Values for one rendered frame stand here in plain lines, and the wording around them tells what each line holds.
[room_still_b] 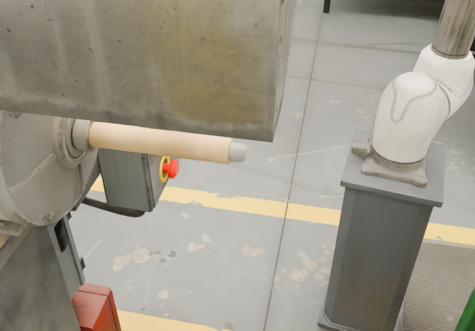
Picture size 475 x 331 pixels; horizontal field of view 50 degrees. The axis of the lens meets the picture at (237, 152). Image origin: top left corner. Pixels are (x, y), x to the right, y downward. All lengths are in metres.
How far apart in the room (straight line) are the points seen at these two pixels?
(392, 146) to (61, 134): 0.99
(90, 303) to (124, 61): 0.95
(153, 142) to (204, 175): 1.91
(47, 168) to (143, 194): 0.37
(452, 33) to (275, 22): 1.17
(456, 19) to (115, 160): 0.96
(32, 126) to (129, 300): 1.50
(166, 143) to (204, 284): 1.47
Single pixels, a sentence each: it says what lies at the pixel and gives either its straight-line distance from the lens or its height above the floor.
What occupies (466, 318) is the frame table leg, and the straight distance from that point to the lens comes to 1.38.
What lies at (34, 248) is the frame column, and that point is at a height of 0.94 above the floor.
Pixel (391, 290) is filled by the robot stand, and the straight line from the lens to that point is 1.76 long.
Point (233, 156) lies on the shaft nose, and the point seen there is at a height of 1.25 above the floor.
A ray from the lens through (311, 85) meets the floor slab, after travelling 3.29.
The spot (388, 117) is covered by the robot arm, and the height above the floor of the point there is 0.89.
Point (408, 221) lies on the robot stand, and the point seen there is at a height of 0.59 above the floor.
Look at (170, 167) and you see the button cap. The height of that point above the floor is 0.99.
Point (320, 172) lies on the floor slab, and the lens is 2.58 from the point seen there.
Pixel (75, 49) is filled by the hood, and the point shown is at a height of 1.45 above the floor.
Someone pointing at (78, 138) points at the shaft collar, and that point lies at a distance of 0.67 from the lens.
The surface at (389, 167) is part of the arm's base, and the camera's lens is 1.48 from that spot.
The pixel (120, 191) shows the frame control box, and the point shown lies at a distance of 1.01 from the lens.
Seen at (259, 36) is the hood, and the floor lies 1.48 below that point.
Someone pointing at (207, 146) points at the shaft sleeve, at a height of 1.26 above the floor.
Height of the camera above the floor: 1.63
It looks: 38 degrees down
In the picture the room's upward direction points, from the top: straight up
